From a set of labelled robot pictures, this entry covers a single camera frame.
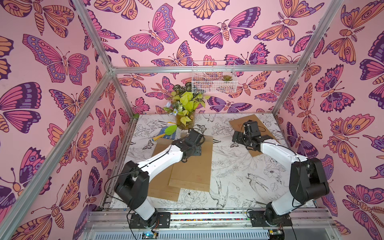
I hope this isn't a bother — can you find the kraft file bag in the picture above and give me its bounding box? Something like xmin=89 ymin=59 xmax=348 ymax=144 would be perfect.
xmin=148 ymin=138 xmax=181 ymax=202
xmin=169 ymin=136 xmax=213 ymax=192
xmin=229 ymin=115 xmax=276 ymax=157

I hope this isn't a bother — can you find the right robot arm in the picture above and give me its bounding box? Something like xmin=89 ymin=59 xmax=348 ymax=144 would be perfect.
xmin=232 ymin=121 xmax=330 ymax=227

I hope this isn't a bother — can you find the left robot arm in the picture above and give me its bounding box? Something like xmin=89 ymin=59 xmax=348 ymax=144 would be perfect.
xmin=114 ymin=129 xmax=205 ymax=228

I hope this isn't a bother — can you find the glass vase with plants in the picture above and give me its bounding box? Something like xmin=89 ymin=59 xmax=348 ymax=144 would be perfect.
xmin=164 ymin=82 xmax=210 ymax=130

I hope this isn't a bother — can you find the green item in basket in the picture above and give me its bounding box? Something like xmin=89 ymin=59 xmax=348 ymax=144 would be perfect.
xmin=222 ymin=75 xmax=233 ymax=82

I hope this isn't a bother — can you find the white wire basket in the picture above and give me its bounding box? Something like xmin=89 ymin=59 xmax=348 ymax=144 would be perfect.
xmin=191 ymin=64 xmax=238 ymax=94

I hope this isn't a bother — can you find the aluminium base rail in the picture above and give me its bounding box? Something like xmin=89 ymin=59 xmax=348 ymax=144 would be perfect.
xmin=80 ymin=208 xmax=343 ymax=240

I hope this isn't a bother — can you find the aluminium frame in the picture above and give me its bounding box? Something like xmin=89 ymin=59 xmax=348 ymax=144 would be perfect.
xmin=1 ymin=1 xmax=343 ymax=240

